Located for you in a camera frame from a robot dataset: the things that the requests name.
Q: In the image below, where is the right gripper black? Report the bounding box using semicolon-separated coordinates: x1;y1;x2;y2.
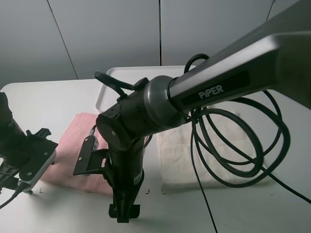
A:
107;137;145;223

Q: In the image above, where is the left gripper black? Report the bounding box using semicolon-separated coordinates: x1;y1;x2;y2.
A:
0;128;58;190

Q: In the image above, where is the pink towel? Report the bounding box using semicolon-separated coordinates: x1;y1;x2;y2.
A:
40;113;112;196

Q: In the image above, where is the cream white towel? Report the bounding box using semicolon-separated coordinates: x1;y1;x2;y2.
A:
158;115;263;192

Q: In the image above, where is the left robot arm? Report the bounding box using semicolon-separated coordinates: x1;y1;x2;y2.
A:
0;92;58;194

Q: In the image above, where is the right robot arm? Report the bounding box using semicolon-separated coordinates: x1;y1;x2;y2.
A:
94;0;311;223

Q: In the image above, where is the white plastic tray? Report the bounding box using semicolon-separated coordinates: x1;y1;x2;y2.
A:
95;65;197;113

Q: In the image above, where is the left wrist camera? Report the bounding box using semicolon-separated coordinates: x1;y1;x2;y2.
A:
18;150;57;194

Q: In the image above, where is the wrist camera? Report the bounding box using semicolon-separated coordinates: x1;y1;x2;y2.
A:
73;135;108;176
18;150;57;194

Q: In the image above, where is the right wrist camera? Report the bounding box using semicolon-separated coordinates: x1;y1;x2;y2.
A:
73;135;108;176

